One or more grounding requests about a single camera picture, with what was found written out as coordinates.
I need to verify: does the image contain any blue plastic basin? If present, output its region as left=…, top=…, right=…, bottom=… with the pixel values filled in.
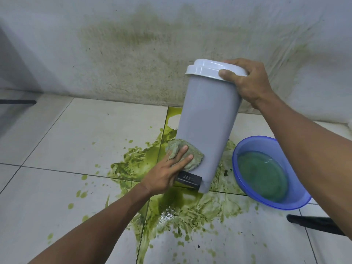
left=232, top=135, right=312, bottom=211

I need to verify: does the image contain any person's left forearm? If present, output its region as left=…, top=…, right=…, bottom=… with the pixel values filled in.
left=27, top=184, right=154, bottom=264

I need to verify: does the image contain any person's left hand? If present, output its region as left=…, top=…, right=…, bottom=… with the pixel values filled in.
left=140, top=145, right=194, bottom=195

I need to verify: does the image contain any person's right forearm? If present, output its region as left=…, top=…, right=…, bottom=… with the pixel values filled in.
left=256, top=92, right=352, bottom=241

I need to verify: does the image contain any person's right hand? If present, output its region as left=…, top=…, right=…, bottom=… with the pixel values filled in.
left=218, top=58, right=275, bottom=110

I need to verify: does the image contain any grey pedal bin white lid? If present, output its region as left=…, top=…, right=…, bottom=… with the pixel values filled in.
left=176, top=58, right=249, bottom=194

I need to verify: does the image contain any green stained cleaning cloth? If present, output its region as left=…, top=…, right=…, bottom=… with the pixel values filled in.
left=165, top=139, right=205, bottom=172

